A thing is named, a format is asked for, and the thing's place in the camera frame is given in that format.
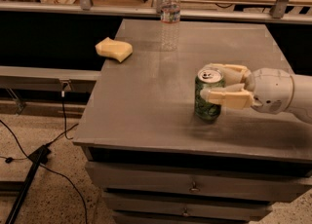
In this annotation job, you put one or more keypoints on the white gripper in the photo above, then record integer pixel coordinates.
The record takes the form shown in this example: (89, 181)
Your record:
(271, 89)

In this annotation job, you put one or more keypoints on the green soda can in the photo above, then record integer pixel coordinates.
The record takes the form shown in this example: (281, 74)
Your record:
(208, 109)

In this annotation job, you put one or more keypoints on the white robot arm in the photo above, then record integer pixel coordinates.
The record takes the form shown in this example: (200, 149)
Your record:
(301, 102)

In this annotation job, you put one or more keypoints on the clear plastic water bottle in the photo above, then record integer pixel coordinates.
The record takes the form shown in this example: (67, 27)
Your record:
(170, 18)

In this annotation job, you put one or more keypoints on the grey drawer cabinet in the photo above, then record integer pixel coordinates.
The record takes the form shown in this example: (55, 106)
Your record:
(141, 111)

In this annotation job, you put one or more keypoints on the yellow sponge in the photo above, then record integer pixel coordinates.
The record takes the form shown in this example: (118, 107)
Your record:
(117, 50)

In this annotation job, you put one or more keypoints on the black stand leg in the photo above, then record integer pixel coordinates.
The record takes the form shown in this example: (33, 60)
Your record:
(38, 157)

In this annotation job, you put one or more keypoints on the grey low shelf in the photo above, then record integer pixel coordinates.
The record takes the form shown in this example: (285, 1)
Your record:
(47, 79)

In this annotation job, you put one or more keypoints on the grey metal rail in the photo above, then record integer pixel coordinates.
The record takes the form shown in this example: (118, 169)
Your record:
(150, 13)

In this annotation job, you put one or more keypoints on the top drawer with handle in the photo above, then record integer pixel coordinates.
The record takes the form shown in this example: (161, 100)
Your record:
(198, 182)

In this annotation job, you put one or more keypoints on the drawer with handle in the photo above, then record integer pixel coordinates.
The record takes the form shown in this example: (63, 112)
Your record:
(185, 207)
(198, 182)

